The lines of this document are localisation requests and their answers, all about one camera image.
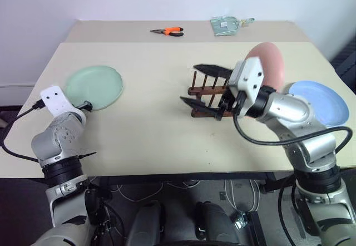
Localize orange handled pliers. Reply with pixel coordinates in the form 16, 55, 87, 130
149, 26, 185, 38

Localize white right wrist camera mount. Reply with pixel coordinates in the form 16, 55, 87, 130
228, 56, 265, 117

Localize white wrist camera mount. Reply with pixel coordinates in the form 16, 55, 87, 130
228, 56, 265, 117
39, 85, 74, 116

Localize small metal clamp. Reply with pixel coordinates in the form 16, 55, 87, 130
233, 211, 249, 230

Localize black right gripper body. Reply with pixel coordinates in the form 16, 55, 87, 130
218, 87, 244, 119

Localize black table frame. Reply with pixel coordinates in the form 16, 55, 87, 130
88, 171, 296, 194

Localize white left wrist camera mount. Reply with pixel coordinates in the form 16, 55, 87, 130
39, 85, 74, 116

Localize dark grey rounded shape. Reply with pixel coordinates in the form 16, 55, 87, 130
194, 201, 241, 246
128, 201, 166, 246

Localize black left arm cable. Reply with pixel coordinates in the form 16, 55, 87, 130
0, 100, 47, 164

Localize blue plate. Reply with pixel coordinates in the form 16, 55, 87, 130
288, 81, 350, 127

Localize pale green packaged pouch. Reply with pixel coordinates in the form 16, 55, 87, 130
210, 16, 255, 37

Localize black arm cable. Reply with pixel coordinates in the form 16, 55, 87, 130
233, 90, 354, 158
0, 100, 47, 164

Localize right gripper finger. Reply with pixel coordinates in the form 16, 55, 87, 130
180, 96, 224, 120
193, 64, 233, 79

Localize green plate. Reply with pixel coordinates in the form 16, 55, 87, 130
64, 65, 123, 111

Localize dark wooden dish rack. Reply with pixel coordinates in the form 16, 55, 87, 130
186, 70, 237, 118

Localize white floor cable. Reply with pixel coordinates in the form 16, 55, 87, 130
223, 179, 261, 217
111, 180, 201, 203

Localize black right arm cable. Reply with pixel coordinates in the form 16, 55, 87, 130
233, 90, 354, 158

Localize pink plate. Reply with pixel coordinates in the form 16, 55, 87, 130
244, 42, 285, 119

